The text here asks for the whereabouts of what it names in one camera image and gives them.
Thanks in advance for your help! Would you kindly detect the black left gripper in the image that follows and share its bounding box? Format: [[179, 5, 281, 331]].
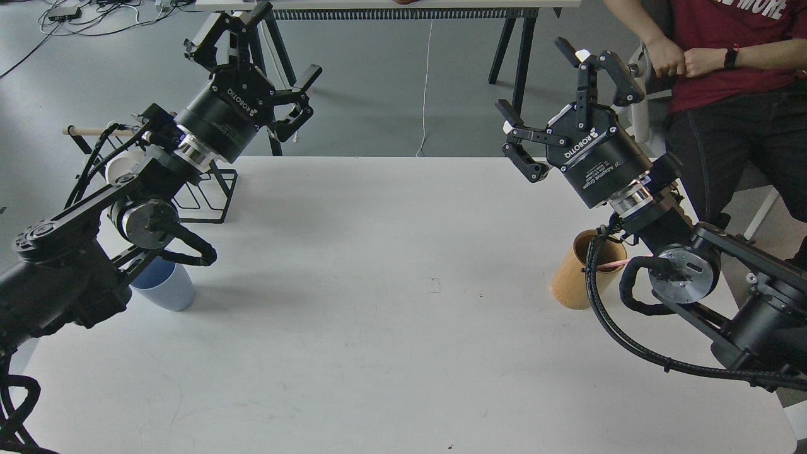
[[175, 2, 323, 163]]

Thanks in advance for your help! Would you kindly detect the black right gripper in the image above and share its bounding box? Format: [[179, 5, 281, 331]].
[[495, 37, 653, 210]]

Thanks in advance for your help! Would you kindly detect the light blue plastic cup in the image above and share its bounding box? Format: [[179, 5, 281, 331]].
[[131, 257, 195, 312]]

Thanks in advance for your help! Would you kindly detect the pink chopstick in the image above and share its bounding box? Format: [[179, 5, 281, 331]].
[[596, 260, 627, 272]]

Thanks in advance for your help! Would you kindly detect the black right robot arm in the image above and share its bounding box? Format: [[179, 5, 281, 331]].
[[496, 37, 806, 391]]

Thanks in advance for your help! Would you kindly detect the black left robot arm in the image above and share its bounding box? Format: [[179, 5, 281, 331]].
[[1, 1, 321, 453]]

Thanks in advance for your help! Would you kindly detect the black trestle desk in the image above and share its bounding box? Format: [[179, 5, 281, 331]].
[[195, 0, 582, 156]]

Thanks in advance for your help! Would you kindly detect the white office chair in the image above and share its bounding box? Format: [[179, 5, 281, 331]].
[[618, 42, 779, 243]]

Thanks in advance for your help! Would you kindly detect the bamboo cylindrical holder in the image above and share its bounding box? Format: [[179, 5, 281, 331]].
[[550, 230, 628, 310]]

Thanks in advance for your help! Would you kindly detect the person in red shirt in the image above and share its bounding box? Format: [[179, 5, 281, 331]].
[[605, 1, 806, 224]]

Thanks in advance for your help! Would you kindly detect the black wire dish rack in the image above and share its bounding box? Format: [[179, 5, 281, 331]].
[[62, 125, 238, 224]]

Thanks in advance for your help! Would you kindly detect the white hanging cable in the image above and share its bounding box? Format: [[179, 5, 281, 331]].
[[415, 19, 434, 158]]

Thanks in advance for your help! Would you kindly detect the floor cables and adapter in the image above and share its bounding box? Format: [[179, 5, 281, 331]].
[[0, 0, 196, 79]]

